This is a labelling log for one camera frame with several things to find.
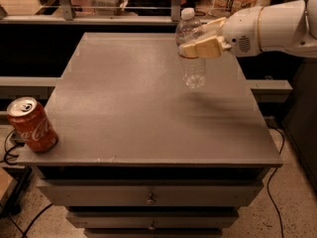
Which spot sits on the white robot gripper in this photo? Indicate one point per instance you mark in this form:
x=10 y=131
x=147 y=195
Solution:
x=242 y=30

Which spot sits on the clear plastic water bottle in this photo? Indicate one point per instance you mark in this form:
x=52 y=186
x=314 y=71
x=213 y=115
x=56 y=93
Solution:
x=188 y=30

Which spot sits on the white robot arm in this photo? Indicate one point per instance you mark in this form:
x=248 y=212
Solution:
x=290 y=28

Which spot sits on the red coke can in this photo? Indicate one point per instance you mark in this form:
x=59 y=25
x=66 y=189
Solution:
x=30 y=120

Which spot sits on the black bag behind glass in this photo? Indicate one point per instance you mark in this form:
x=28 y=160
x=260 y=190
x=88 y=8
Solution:
x=152 y=0

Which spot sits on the grey drawer cabinet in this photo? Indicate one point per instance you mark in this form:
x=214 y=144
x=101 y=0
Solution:
x=124 y=115

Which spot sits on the top drawer with knob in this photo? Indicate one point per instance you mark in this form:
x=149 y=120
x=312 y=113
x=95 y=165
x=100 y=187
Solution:
x=89 y=193

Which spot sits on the drawer with knob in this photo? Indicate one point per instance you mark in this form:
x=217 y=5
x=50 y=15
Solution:
x=152 y=220
x=89 y=193

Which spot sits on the middle drawer with knob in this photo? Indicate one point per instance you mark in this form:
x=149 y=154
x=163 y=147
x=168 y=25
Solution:
x=152 y=220

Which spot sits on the metal railing frame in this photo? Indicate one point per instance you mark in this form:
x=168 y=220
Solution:
x=83 y=12

